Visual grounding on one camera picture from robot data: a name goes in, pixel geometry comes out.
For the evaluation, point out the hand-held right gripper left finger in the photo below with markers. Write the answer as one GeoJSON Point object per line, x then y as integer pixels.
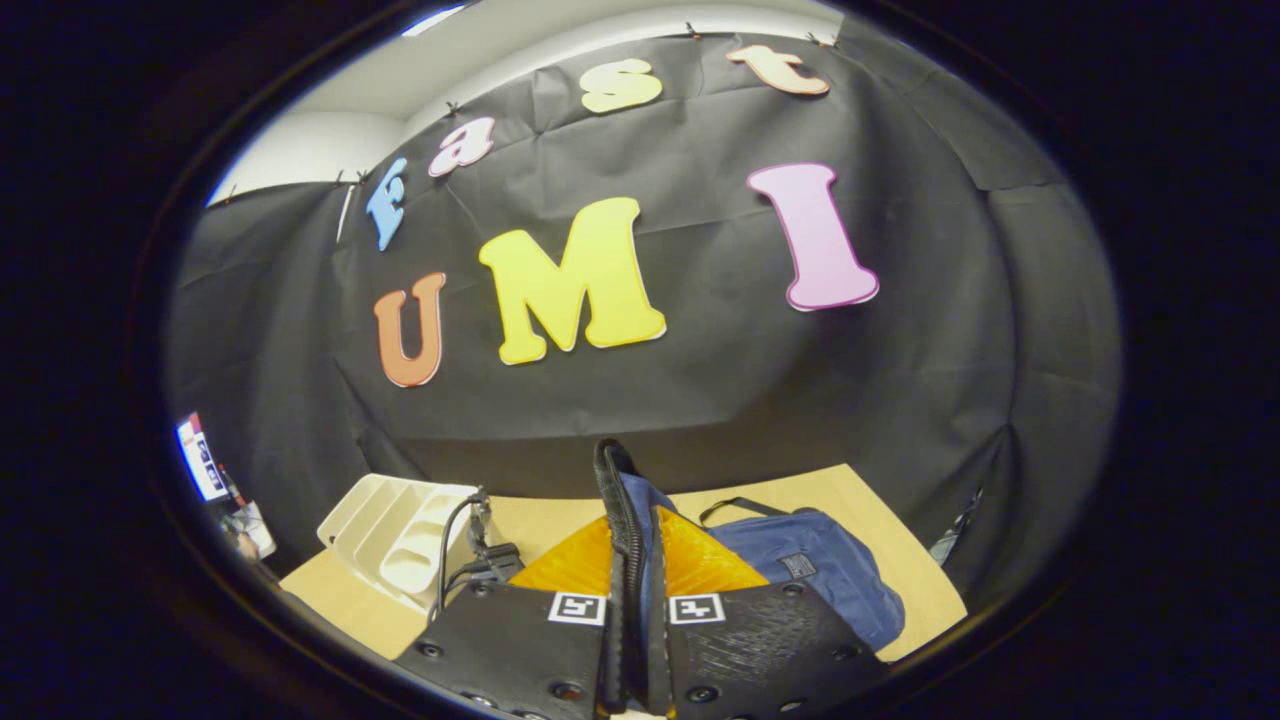
{"type": "Point", "coordinates": [510, 640]}

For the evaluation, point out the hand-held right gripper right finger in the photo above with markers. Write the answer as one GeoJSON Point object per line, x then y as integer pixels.
{"type": "Point", "coordinates": [760, 650]}

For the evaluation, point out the blue schoolbag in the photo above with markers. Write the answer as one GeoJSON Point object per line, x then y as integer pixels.
{"type": "Point", "coordinates": [830, 580]}

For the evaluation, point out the white bookshelf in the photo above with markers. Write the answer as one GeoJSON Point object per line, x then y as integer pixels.
{"type": "Point", "coordinates": [400, 540]}

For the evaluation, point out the white side table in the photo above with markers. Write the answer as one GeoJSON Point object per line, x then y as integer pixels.
{"type": "Point", "coordinates": [258, 525]}

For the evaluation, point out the black backdrop cloth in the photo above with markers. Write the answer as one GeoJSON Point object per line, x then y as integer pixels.
{"type": "Point", "coordinates": [700, 380]}

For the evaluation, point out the computer monitor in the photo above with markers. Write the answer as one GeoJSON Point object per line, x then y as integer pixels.
{"type": "Point", "coordinates": [203, 460]}

